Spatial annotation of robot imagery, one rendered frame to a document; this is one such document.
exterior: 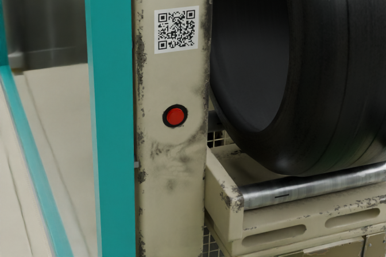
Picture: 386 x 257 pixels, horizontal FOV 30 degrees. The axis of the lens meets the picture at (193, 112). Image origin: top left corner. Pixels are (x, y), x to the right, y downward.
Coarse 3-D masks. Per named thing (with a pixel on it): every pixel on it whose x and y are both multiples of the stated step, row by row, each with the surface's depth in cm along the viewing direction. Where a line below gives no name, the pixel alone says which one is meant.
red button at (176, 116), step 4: (176, 108) 123; (168, 112) 123; (172, 112) 123; (176, 112) 123; (180, 112) 123; (168, 116) 123; (172, 116) 123; (176, 116) 123; (180, 116) 124; (168, 120) 123; (172, 120) 123; (176, 120) 124; (180, 120) 124
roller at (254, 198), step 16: (320, 176) 134; (336, 176) 134; (352, 176) 135; (368, 176) 136; (384, 176) 138; (256, 192) 129; (272, 192) 130; (288, 192) 131; (304, 192) 132; (320, 192) 134
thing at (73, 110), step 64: (0, 0) 80; (64, 0) 40; (128, 0) 32; (0, 64) 88; (64, 64) 44; (128, 64) 33; (64, 128) 48; (128, 128) 35; (64, 192) 53; (128, 192) 36; (64, 256) 58; (128, 256) 38
